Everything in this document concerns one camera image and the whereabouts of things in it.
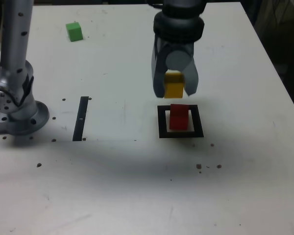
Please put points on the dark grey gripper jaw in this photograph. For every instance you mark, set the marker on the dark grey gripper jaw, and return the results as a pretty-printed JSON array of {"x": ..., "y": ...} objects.
[{"x": 158, "y": 76}]

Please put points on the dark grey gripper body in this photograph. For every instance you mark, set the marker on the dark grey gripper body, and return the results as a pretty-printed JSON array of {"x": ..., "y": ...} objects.
[{"x": 178, "y": 44}]

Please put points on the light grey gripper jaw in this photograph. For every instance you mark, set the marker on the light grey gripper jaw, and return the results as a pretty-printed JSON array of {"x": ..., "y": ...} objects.
[{"x": 177, "y": 58}]

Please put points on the yellow cube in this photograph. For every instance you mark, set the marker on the yellow cube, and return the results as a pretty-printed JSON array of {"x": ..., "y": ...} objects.
[{"x": 174, "y": 89}]

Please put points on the red cube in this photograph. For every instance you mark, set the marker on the red cube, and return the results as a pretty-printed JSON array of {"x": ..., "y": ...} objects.
[{"x": 178, "y": 120}]

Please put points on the green cube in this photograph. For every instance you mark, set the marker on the green cube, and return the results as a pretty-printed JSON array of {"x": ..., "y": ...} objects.
[{"x": 74, "y": 31}]

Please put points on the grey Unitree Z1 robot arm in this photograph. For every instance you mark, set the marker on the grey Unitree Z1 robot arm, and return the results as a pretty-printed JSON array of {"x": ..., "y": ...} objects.
[{"x": 14, "y": 61}]

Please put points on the black tape square outline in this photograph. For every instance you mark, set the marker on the black tape square outline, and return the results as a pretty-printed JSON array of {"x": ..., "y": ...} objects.
[{"x": 161, "y": 122}]

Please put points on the black tape strip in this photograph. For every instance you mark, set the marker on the black tape strip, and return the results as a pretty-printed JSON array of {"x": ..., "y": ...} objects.
[{"x": 79, "y": 127}]

